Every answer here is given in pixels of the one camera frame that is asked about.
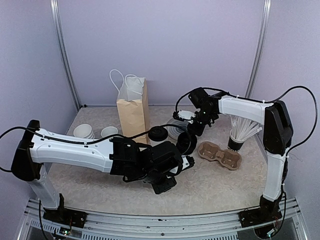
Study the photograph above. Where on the cardboard cup carrier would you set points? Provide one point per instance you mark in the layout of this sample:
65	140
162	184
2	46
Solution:
226	157

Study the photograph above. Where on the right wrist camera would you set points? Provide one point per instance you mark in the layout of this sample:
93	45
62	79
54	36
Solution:
184	115

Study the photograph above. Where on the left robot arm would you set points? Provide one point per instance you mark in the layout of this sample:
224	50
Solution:
39	146

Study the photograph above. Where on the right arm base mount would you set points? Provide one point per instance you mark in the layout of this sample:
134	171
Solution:
266	212

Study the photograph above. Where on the right aluminium frame post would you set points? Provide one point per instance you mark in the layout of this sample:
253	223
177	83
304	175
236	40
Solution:
259	49

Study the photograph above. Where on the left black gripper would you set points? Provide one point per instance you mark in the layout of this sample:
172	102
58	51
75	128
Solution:
159	189

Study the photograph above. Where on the aluminium frame post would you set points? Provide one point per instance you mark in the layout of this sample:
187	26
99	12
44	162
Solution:
259	49
54	5

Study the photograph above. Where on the black cup of straws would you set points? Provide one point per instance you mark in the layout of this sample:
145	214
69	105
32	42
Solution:
241	130

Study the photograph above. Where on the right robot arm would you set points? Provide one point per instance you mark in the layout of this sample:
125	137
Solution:
249	116

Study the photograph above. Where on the brown paper bag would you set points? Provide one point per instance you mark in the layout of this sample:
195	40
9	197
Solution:
132	104

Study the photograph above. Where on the blue ceramic mug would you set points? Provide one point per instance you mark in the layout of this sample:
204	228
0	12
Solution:
107	131

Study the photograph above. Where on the black lid stack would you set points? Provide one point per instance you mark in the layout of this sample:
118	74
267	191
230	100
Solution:
185	145

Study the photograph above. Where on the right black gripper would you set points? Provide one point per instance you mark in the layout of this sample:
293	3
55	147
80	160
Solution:
198	131

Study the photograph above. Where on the white paper cup stack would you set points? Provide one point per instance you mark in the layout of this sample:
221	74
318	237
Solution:
84	131

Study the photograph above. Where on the left aluminium frame post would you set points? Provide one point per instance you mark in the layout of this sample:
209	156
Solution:
54	5

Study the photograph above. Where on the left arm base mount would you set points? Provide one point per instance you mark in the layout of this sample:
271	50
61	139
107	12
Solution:
65	216

